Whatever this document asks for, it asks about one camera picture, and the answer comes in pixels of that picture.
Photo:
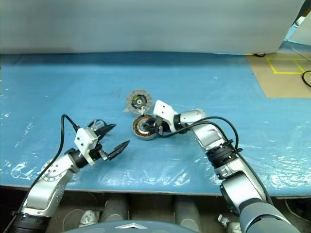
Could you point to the white backdrop panel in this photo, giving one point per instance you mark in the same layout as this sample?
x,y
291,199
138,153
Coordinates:
x,y
145,24

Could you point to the grey robot torso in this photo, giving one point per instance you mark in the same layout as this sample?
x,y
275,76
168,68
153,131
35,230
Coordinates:
x,y
136,227

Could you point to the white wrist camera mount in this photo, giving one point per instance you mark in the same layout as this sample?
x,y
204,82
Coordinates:
x,y
83,140
163,109

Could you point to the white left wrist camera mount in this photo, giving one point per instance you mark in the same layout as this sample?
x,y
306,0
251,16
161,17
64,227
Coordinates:
x,y
83,140

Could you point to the dark rounded shape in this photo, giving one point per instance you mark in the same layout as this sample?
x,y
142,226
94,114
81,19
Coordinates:
x,y
187,211
115,206

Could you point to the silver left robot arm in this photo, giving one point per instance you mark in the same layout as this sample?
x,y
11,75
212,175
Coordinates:
x,y
52,174

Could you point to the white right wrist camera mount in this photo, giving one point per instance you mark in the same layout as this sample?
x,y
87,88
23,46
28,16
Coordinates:
x,y
163,109

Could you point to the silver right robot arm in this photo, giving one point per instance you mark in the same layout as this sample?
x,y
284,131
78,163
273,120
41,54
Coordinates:
x,y
209,136

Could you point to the round silver motor lid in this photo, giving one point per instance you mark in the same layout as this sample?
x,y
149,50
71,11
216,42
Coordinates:
x,y
132,95

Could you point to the round motor housing copper windings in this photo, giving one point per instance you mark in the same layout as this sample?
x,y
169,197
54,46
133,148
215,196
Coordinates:
x,y
138,129

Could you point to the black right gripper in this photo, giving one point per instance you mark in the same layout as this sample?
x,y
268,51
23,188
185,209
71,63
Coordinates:
x,y
162,126

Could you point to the blue plastic table cover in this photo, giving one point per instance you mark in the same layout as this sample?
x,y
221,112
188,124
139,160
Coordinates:
x,y
73,85

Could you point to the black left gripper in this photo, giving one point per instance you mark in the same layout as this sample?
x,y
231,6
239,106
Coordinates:
x,y
100,154

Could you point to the silver spoked rotor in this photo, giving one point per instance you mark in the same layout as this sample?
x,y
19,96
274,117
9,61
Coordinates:
x,y
96,123

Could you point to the brown cardboard floor sheet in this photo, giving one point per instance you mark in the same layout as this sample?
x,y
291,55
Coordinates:
x,y
279,85

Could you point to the white part under table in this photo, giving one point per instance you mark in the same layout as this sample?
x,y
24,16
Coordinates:
x,y
88,217
228,222

